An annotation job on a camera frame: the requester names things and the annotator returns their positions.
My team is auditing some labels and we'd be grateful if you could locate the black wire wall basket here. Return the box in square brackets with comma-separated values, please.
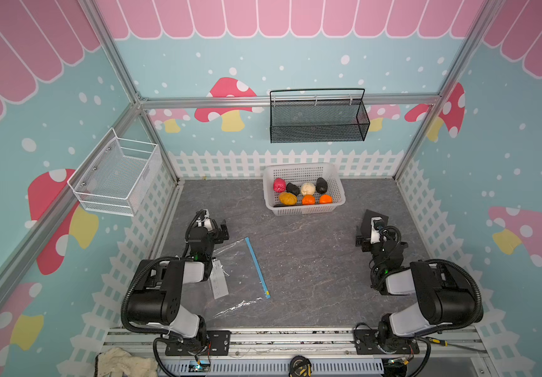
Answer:
[269, 88, 371, 144]

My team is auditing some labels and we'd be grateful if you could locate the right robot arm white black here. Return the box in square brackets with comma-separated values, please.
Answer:
[356, 215, 484, 354]

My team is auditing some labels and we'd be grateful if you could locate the cream white food ball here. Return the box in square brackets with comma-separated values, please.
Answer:
[300, 182, 316, 196]

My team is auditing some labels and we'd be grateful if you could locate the dark food piece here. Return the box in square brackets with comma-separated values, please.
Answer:
[286, 182, 301, 196]
[315, 177, 329, 195]

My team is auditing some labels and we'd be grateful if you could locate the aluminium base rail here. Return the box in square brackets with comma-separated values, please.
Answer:
[102, 325, 488, 360]

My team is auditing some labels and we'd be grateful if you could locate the white plastic basket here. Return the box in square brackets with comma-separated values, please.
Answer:
[263, 163, 346, 216]

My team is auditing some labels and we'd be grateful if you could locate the clear zip top bag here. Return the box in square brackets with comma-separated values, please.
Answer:
[203, 237, 271, 320]

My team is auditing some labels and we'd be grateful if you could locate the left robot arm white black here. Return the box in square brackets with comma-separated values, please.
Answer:
[121, 220, 230, 356]

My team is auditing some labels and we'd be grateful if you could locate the black square pad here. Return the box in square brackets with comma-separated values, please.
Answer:
[360, 210, 389, 239]

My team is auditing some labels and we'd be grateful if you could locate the beige cloth rag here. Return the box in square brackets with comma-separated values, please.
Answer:
[94, 347, 158, 377]

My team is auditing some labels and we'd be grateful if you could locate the orange tangerine right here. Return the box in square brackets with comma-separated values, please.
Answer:
[319, 194, 333, 204]

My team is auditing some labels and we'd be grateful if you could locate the yellow food piece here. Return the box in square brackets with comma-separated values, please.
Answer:
[278, 192, 298, 205]

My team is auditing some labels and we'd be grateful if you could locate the orange tangerine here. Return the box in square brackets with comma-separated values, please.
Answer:
[319, 194, 333, 204]
[302, 195, 317, 206]

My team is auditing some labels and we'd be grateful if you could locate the yellow handled screwdriver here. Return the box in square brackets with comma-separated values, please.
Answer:
[425, 337, 487, 353]

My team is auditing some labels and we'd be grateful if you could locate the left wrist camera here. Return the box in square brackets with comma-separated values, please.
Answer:
[198, 213, 219, 232]

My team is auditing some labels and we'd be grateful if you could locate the orange tangerine left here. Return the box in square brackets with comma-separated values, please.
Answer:
[302, 195, 317, 206]

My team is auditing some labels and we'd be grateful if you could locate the white wire wall basket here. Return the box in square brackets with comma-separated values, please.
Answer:
[68, 129, 163, 217]

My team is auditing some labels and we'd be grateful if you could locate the pink food ball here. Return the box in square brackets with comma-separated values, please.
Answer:
[273, 178, 287, 193]

